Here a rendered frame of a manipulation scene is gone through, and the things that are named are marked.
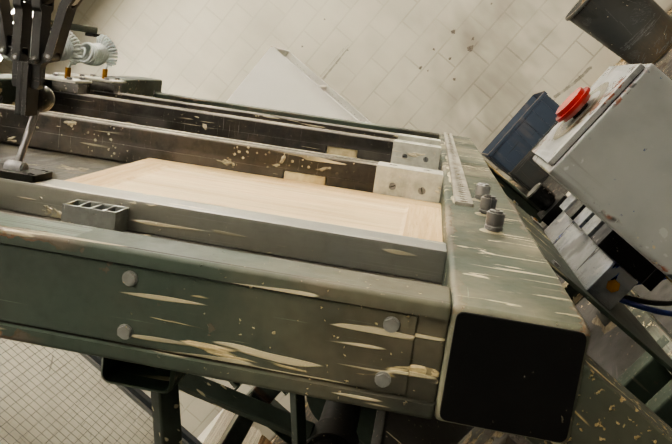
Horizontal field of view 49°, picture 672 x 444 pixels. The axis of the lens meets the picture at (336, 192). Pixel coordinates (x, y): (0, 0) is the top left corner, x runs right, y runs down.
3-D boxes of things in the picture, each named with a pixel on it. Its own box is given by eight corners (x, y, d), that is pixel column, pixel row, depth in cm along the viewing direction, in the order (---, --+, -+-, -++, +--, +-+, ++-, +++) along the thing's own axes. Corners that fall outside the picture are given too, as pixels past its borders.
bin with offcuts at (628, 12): (701, 18, 489) (626, -46, 489) (644, 78, 498) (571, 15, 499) (675, 25, 540) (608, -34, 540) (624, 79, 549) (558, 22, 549)
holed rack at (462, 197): (473, 207, 118) (473, 204, 118) (454, 204, 118) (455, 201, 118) (451, 135, 280) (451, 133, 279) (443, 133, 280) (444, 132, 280)
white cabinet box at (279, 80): (499, 243, 501) (271, 45, 502) (442, 305, 512) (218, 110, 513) (492, 227, 561) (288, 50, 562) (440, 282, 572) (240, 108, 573)
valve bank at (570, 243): (788, 309, 85) (629, 171, 85) (696, 394, 88) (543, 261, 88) (659, 226, 134) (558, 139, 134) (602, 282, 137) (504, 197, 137)
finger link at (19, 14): (23, -28, 93) (13, -29, 93) (15, 62, 95) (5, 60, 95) (40, -23, 97) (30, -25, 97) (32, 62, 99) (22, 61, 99)
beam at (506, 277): (571, 449, 65) (595, 330, 63) (433, 423, 66) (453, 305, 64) (466, 166, 281) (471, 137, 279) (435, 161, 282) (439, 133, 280)
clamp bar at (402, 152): (437, 175, 191) (452, 82, 187) (7, 109, 204) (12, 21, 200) (437, 171, 201) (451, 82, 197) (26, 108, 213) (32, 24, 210)
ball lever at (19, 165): (20, 173, 95) (51, 81, 99) (-8, 169, 96) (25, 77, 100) (33, 183, 99) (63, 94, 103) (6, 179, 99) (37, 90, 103)
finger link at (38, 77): (38, 49, 97) (60, 52, 97) (35, 88, 98) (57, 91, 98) (32, 49, 96) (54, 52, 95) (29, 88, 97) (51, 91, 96)
